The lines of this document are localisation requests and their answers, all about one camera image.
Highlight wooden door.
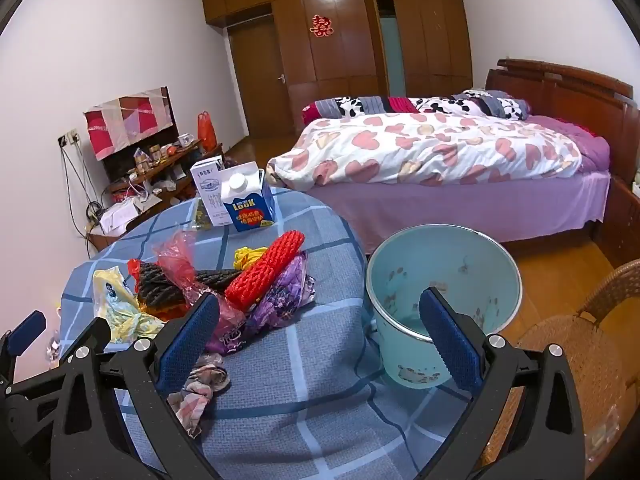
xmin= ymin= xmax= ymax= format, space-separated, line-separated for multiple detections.
xmin=227 ymin=22 xmax=293 ymax=137

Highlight floral wrapper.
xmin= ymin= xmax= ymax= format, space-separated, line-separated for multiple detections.
xmin=166 ymin=352 xmax=232 ymax=436

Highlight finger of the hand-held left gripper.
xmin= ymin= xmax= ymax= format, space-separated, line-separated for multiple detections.
xmin=59 ymin=317 xmax=112 ymax=368
xmin=0 ymin=310 xmax=48 ymax=362

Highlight wooden bed frame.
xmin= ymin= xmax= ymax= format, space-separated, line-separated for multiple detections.
xmin=267 ymin=57 xmax=640 ymax=271

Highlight heart print quilt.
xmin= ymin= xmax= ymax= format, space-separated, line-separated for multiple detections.
xmin=266 ymin=111 xmax=583 ymax=192

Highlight orange plastic bag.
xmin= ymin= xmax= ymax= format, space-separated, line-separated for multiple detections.
xmin=196 ymin=111 xmax=218 ymax=151

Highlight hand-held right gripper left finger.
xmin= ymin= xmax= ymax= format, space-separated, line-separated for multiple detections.
xmin=50 ymin=292 xmax=221 ymax=480

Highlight red foam fruit net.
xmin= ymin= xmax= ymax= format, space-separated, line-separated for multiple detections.
xmin=224 ymin=230 xmax=307 ymax=311

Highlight orange snack packet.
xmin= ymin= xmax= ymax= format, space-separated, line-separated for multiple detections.
xmin=137 ymin=300 xmax=188 ymax=323

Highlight white papers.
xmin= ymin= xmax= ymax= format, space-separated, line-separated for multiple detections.
xmin=100 ymin=200 xmax=141 ymax=236

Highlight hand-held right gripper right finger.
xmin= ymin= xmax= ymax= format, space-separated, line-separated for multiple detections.
xmin=419 ymin=287 xmax=587 ymax=480

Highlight television with red cloth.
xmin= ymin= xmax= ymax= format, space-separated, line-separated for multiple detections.
xmin=82 ymin=86 xmax=176 ymax=162

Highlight clear red-printed plastic bag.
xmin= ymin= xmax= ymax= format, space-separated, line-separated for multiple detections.
xmin=152 ymin=231 xmax=247 ymax=356

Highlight pale yellow cartoon bag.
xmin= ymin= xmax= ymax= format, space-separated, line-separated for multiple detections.
xmin=92 ymin=266 xmax=166 ymax=345

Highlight wooden television stand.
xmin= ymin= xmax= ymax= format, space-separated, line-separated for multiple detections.
xmin=85 ymin=142 xmax=226 ymax=251

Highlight wicker chair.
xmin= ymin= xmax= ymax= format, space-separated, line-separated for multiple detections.
xmin=492 ymin=259 xmax=640 ymax=480

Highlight black television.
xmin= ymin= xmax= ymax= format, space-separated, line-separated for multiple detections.
xmin=100 ymin=87 xmax=177 ymax=183

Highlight blue and white milk carton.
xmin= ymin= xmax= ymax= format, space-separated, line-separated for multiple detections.
xmin=220 ymin=161 xmax=277 ymax=233

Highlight yellow plastic bag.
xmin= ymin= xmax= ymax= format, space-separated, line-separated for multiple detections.
xmin=232 ymin=246 xmax=271 ymax=273

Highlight light blue trash bin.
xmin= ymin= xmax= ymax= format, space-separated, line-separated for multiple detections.
xmin=365 ymin=224 xmax=523 ymax=390

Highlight folded patchwork blanket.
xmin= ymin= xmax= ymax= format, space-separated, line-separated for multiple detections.
xmin=301 ymin=89 xmax=533 ymax=126

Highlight red plastic bag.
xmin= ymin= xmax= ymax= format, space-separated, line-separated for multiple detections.
xmin=127 ymin=258 xmax=146 ymax=293

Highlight green yellow snack packet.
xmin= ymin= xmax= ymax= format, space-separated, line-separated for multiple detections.
xmin=192 ymin=200 xmax=213 ymax=231

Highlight wooden wardrobe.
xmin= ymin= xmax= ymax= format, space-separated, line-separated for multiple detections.
xmin=201 ymin=0 xmax=475 ymax=136

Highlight black foam net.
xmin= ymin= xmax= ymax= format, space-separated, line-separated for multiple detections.
xmin=131 ymin=260 xmax=243 ymax=311

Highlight purple foil wrapper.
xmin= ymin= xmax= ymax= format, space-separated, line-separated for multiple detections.
xmin=205 ymin=252 xmax=317 ymax=356

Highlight purple bed sheet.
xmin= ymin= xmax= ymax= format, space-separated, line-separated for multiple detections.
xmin=295 ymin=115 xmax=613 ymax=256

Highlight wooden nightstand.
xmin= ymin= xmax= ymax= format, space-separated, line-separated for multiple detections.
xmin=595 ymin=170 xmax=640 ymax=271

